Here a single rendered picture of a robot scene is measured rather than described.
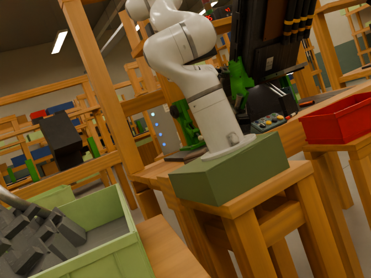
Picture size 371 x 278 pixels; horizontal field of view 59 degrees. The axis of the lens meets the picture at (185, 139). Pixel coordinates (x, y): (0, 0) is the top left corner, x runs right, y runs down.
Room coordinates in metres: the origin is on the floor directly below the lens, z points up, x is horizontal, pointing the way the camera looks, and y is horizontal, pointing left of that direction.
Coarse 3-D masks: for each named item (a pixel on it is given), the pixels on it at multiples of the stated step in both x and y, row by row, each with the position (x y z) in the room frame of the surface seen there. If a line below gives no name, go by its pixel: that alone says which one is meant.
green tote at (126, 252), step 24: (96, 192) 1.12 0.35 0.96; (120, 192) 0.97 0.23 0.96; (72, 216) 1.10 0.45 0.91; (96, 216) 1.12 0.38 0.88; (120, 216) 1.13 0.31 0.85; (120, 240) 0.55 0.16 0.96; (72, 264) 0.53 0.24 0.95; (96, 264) 0.54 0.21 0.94; (120, 264) 0.54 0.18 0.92; (144, 264) 0.55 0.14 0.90
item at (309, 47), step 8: (224, 40) 6.83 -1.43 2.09; (304, 40) 7.75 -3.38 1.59; (216, 48) 7.17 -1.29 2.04; (224, 48) 7.20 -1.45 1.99; (304, 48) 7.71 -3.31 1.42; (312, 48) 7.84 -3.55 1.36; (216, 56) 7.19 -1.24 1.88; (312, 56) 7.88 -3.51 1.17; (312, 72) 7.75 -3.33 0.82; (320, 72) 7.84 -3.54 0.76; (320, 80) 7.88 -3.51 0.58; (296, 96) 7.51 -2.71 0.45
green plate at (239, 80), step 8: (240, 56) 1.71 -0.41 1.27; (232, 64) 1.77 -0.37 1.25; (240, 64) 1.71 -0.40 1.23; (232, 72) 1.78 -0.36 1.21; (240, 72) 1.71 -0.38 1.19; (232, 80) 1.78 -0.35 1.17; (240, 80) 1.71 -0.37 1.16; (248, 80) 1.73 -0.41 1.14; (232, 88) 1.79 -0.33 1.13; (240, 88) 1.72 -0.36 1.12; (248, 88) 1.77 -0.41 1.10; (232, 96) 1.79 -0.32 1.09
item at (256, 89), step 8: (224, 80) 1.98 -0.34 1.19; (272, 80) 1.98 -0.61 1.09; (224, 88) 2.00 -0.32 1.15; (256, 88) 1.93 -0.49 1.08; (264, 88) 1.95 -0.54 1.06; (280, 88) 2.00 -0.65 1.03; (248, 96) 1.90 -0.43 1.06; (256, 96) 1.92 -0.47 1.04; (264, 96) 1.95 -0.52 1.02; (272, 96) 1.97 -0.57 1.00; (248, 104) 1.90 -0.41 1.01; (256, 104) 1.92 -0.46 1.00; (264, 104) 1.94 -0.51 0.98; (272, 104) 1.96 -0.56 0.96; (248, 112) 1.89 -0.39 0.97; (256, 112) 1.91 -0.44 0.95; (264, 112) 1.93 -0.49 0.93; (272, 112) 1.95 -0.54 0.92
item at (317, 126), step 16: (352, 96) 1.45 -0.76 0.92; (368, 96) 1.38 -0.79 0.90; (320, 112) 1.40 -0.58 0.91; (336, 112) 1.40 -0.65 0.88; (352, 112) 1.20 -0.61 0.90; (368, 112) 1.22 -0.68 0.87; (304, 128) 1.36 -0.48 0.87; (320, 128) 1.27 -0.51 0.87; (336, 128) 1.19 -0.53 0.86; (352, 128) 1.19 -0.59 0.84; (368, 128) 1.21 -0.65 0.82; (320, 144) 1.30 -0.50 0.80; (336, 144) 1.22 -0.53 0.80
